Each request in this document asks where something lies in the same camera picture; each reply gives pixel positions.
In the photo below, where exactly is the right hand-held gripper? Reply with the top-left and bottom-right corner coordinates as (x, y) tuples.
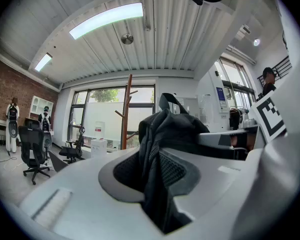
(197, 90), (289, 152)

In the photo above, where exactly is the black office chair with headrest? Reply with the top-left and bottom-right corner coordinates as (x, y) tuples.
(59, 126), (86, 164)

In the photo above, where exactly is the wooden coat stand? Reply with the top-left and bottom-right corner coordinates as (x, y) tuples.
(114, 73), (139, 151)

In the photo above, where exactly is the tall side window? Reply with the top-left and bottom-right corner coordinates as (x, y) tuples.
(213, 57), (256, 115)

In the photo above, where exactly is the long ceiling light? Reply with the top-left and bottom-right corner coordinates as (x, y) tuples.
(69, 2), (144, 40)

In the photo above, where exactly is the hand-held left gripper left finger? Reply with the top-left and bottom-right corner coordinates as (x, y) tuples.
(16, 145), (167, 240)

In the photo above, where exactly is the black framed window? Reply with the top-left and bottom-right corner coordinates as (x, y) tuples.
(67, 84), (156, 151)

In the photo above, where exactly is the clear water bottle red label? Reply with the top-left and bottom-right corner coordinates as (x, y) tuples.
(94, 120), (106, 140)

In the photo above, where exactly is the round metal ceiling fixture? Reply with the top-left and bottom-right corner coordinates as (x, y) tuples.
(121, 33), (134, 45)

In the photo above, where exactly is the grey metal locker cabinet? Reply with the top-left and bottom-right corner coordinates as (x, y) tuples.
(173, 96), (200, 117)

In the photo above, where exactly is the black mesh office chair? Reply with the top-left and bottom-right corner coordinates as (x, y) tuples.
(17, 125), (52, 185)

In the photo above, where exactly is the black fabric bag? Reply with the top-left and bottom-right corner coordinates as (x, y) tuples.
(113, 92), (231, 235)

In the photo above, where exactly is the person's white shirt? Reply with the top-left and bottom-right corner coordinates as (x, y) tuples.
(230, 0), (300, 240)

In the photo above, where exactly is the white arched shelf cabinet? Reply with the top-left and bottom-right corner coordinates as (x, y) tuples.
(29, 95), (55, 121)

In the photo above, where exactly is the black metal railing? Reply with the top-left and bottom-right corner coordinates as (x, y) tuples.
(257, 55), (292, 87)

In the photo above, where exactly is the short ceiling light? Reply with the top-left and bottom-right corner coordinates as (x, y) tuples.
(34, 53), (53, 72)

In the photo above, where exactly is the blue wall poster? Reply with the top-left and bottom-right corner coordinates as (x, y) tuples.
(216, 86), (228, 109)

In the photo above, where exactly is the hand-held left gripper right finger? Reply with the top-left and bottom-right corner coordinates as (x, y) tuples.
(161, 146), (266, 240)

